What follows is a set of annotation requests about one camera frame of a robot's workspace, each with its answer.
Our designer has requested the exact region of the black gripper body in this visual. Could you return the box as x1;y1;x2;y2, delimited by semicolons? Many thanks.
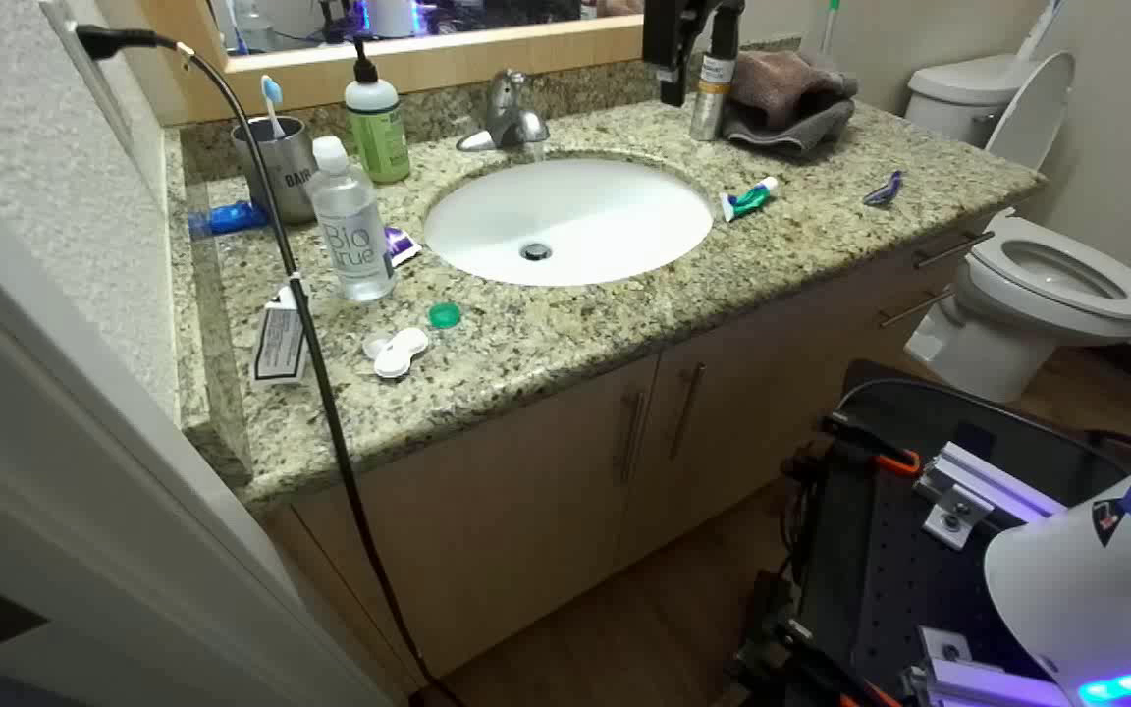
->
641;0;715;72

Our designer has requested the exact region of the green soap pump bottle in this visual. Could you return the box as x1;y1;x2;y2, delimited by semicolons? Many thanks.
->
342;35;415;190

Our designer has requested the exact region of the clear plastic water bottle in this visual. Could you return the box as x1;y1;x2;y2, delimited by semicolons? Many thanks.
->
302;132;399;310

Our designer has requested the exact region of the brown folded towel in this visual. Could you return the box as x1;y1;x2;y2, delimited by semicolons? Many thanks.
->
719;48;860;165

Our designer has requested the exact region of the green white toothpaste tube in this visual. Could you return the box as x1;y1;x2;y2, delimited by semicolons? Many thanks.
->
715;173;785;222

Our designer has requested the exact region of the white oval sink basin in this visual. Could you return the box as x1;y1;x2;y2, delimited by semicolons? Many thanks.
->
419;154;719;292

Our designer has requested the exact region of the chrome faucet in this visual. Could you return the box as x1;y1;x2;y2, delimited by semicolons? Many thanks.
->
450;65;554;158

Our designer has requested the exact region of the wood framed mirror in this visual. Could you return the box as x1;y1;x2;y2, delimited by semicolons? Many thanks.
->
99;0;654;128

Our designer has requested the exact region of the purple packet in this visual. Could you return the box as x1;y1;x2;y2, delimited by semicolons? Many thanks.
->
382;222;425;271

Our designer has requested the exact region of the white contact lens case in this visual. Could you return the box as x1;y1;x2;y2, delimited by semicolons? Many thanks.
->
361;323;435;383

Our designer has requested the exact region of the metal toothbrush cup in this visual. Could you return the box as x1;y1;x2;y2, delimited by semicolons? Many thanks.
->
229;112;323;226

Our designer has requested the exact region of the blue white toothbrush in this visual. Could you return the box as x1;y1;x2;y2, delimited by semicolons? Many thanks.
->
255;72;291;141

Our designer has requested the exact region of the white toilet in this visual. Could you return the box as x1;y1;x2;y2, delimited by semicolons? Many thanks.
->
901;0;1131;403

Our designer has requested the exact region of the orange clamp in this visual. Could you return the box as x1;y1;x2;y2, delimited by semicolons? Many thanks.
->
818;411;927;483

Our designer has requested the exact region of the beige vanity cabinet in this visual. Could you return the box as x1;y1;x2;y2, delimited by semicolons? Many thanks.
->
255;209;1012;698

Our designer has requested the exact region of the blue tube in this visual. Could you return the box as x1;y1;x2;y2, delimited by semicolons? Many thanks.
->
184;196;272;239

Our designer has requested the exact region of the small white box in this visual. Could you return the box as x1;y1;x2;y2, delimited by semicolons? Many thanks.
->
249;284;313;387

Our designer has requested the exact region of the black robot table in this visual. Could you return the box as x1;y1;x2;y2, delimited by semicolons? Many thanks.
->
736;357;1131;707

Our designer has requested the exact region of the dark cabinet door handle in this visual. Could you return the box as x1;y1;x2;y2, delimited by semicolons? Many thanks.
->
669;362;708;465
610;377;649;487

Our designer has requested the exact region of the aluminium mounting rail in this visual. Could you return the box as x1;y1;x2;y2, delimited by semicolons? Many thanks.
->
914;440;1067;548

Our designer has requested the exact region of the black power cable with plug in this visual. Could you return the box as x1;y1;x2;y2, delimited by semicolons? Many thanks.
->
69;19;463;707

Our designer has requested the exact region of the white wall outlet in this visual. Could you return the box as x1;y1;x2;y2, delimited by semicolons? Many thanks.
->
34;0;112;128

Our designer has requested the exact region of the white door frame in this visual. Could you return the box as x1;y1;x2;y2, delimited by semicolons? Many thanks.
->
0;141;383;707

